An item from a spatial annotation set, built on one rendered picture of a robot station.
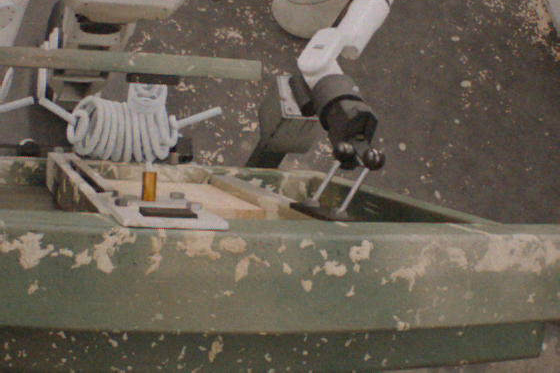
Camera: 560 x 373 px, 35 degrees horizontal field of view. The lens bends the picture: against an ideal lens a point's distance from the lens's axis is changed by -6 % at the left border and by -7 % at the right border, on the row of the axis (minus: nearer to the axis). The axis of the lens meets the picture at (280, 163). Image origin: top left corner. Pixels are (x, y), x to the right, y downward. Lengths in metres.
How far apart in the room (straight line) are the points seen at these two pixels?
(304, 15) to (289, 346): 2.45
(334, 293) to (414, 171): 2.56
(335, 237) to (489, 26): 3.23
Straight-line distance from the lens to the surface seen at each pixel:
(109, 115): 0.96
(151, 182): 0.99
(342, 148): 1.56
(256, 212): 1.71
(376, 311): 0.93
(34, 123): 2.94
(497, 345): 1.28
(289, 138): 2.29
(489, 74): 3.91
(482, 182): 3.58
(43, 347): 1.08
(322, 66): 1.71
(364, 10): 1.82
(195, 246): 0.86
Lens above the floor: 2.69
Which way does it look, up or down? 56 degrees down
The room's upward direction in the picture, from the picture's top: 33 degrees clockwise
